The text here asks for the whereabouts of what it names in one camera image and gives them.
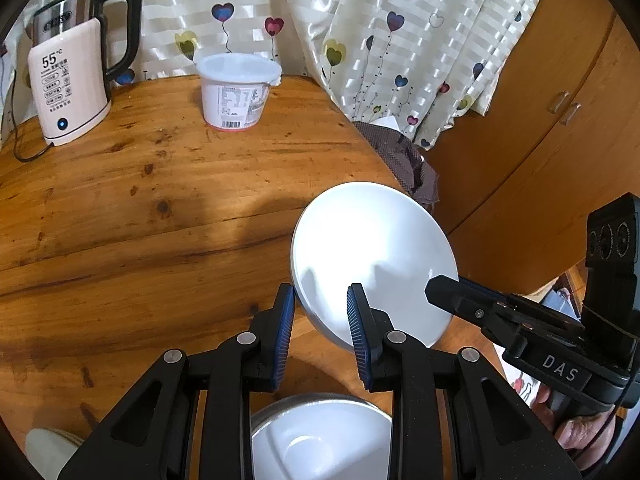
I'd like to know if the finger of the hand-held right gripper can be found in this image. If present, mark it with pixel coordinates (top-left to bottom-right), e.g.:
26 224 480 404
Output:
425 275 503 332
457 275 508 304

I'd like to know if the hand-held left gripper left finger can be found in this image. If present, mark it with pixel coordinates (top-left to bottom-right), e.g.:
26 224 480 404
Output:
57 283 297 480

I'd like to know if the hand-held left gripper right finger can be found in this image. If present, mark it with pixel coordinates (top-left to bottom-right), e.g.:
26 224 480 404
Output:
346 283 583 480

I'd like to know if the stainless steel bowl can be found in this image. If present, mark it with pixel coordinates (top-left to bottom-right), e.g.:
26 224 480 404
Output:
248 394 395 480

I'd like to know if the white bowl with blue rim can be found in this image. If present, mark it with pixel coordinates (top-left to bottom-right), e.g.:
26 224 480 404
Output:
250 401 393 480
290 182 459 351

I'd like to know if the beige plate with blue print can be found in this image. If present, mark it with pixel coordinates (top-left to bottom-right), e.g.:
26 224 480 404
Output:
25 427 87 480

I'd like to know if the person's right hand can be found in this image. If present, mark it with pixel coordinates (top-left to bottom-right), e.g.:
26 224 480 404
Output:
531 386 632 461

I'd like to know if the floral printed cloth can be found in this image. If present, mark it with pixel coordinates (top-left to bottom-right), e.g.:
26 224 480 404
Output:
500 265 593 411

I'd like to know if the brown dotted cloth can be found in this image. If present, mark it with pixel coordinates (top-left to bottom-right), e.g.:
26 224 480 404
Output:
354 119 440 207

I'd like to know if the wooden cabinet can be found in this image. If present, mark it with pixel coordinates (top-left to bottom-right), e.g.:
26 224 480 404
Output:
425 0 640 297

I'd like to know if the white plastic tub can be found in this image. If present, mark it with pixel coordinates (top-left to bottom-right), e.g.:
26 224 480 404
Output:
196 53 282 132

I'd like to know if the heart print curtain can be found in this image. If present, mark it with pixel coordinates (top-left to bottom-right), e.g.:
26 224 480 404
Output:
0 0 556 148

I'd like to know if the cream electric kettle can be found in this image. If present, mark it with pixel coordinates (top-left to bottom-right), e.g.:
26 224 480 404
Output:
27 0 144 147

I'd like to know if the black kettle power cable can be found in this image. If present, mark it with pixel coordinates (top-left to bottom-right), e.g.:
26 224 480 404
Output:
9 72 57 164

